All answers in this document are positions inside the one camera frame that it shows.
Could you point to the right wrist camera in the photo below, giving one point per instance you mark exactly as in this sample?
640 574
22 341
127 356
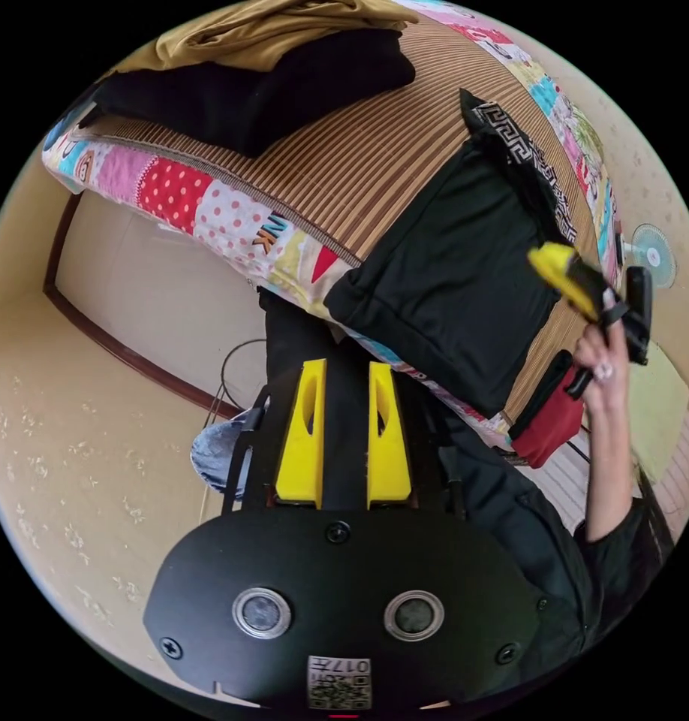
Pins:
640 293

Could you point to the black long sleeve shirt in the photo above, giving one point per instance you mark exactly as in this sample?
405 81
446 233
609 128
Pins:
457 281

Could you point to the bed with mat and patchwork quilt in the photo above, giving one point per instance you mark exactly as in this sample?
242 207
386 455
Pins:
367 152

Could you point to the person's right hand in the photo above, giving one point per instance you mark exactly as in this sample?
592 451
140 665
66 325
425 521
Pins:
603 355

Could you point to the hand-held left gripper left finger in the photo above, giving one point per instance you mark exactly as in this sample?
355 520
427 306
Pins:
302 450

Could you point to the person's right forearm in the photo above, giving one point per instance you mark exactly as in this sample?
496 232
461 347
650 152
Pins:
609 467

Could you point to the pile of ochre and black clothes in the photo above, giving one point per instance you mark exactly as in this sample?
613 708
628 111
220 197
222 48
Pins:
254 84

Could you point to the white standing fan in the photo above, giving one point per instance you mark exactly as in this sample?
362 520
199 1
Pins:
653 253

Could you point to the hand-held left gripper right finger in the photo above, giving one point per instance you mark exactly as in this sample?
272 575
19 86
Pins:
388 456

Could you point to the pile of red and black clothes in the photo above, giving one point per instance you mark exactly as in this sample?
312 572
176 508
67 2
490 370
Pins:
547 425

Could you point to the person's body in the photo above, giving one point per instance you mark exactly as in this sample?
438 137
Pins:
508 518

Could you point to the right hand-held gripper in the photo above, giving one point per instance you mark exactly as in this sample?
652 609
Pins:
589 279

